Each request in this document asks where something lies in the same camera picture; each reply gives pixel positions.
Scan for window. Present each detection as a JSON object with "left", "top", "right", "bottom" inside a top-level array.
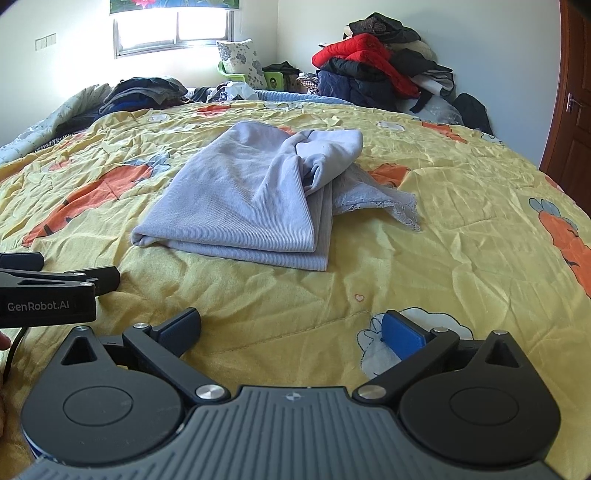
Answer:
[{"left": 113, "top": 9, "right": 236, "bottom": 58}]

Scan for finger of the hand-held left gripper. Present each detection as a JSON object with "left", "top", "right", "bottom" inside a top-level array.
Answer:
[
  {"left": 64, "top": 265, "right": 122, "bottom": 296},
  {"left": 0, "top": 251, "right": 45, "bottom": 273}
]

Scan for person's left hand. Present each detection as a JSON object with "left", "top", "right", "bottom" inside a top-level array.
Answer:
[{"left": 0, "top": 331, "right": 13, "bottom": 439}]

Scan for grey floral pillow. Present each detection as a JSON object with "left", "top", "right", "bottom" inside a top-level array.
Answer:
[{"left": 216, "top": 39, "right": 267, "bottom": 88}]

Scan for navy jacket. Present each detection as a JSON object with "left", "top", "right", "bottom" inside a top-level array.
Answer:
[{"left": 316, "top": 58, "right": 416, "bottom": 112}]

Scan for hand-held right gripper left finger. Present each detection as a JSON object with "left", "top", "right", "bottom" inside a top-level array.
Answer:
[{"left": 60, "top": 307, "right": 232, "bottom": 407}]

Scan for light purple long-sleeve shirt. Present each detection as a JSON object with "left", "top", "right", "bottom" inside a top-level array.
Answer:
[{"left": 130, "top": 121, "right": 422, "bottom": 271}]

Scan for black clothes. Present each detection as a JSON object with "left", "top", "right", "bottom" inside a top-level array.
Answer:
[{"left": 347, "top": 13, "right": 421, "bottom": 44}]

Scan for grey white quilt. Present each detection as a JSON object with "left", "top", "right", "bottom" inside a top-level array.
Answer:
[{"left": 0, "top": 84, "right": 114, "bottom": 153}]

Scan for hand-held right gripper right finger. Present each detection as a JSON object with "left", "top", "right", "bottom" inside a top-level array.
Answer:
[{"left": 353, "top": 310, "right": 532, "bottom": 407}]

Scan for checkered cloth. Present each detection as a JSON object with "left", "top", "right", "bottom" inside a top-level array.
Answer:
[{"left": 296, "top": 72, "right": 320, "bottom": 97}]

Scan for black backpack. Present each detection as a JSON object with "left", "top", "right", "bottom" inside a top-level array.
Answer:
[{"left": 455, "top": 93, "right": 494, "bottom": 136}]

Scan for stack of folded dark clothes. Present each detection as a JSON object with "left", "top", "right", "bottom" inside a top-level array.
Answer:
[{"left": 98, "top": 78, "right": 189, "bottom": 114}]

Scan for light blue knitted blanket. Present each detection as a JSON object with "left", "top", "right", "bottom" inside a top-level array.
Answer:
[{"left": 185, "top": 88, "right": 398, "bottom": 112}]

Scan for yellow carrot print quilt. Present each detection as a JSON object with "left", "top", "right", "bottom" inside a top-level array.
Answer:
[{"left": 0, "top": 99, "right": 591, "bottom": 462}]

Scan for green plastic stool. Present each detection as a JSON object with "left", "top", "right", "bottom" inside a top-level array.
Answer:
[{"left": 217, "top": 62, "right": 296, "bottom": 90}]

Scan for brown wooden door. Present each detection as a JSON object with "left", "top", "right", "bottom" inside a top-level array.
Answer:
[{"left": 539, "top": 0, "right": 591, "bottom": 185}]

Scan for white crumpled cloth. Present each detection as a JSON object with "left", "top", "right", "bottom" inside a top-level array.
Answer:
[{"left": 217, "top": 80, "right": 259, "bottom": 100}]

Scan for red jacket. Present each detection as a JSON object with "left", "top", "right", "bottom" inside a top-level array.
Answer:
[{"left": 312, "top": 33, "right": 421, "bottom": 99}]

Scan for black cable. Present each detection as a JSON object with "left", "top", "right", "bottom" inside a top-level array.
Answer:
[{"left": 4, "top": 325, "right": 27, "bottom": 377}]

